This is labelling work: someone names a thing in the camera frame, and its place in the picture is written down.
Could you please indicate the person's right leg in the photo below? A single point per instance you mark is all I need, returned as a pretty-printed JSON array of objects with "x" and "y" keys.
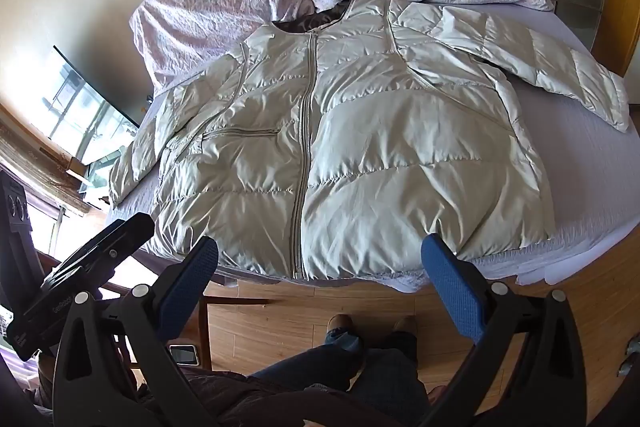
[{"x": 390, "y": 382}]

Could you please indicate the small cardboard box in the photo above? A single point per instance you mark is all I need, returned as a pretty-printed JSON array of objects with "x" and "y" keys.
[{"x": 76, "y": 167}]

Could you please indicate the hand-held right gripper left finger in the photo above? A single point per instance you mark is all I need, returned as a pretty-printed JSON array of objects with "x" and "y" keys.
[{"x": 192, "y": 279}]

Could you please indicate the person's brown shoe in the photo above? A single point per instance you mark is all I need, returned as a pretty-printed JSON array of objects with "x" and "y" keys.
[
  {"x": 340, "y": 323},
  {"x": 405, "y": 325}
]

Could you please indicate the worn wooden cabinet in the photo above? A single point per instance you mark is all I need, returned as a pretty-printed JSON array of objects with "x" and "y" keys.
[{"x": 50, "y": 179}]

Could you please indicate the person's leg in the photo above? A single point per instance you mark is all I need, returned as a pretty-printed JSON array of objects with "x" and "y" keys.
[
  {"x": 310, "y": 359},
  {"x": 390, "y": 382}
]

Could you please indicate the person's left brown shoe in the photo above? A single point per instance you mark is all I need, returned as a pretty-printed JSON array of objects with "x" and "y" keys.
[{"x": 340, "y": 323}]

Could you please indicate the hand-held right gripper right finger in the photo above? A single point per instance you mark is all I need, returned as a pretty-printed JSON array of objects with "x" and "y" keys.
[{"x": 452, "y": 282}]

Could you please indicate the smartphone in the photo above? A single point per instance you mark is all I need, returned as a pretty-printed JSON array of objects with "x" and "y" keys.
[{"x": 185, "y": 355}]

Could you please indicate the person's right brown shoe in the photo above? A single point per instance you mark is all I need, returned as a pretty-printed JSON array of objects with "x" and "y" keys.
[{"x": 405, "y": 325}]

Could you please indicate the bed with lavender sheet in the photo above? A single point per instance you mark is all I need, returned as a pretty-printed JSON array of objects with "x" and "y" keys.
[{"x": 575, "y": 157}]

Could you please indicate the beige puffer jacket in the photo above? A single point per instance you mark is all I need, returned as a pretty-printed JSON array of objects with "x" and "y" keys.
[{"x": 375, "y": 132}]

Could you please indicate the black flat television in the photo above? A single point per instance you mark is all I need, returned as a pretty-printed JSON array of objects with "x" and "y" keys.
[{"x": 85, "y": 107}]

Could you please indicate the person's dark maroon jacket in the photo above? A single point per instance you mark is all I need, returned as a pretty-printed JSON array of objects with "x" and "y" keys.
[{"x": 240, "y": 402}]

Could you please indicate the person's left leg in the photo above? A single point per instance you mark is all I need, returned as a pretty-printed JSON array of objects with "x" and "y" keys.
[{"x": 310, "y": 359}]

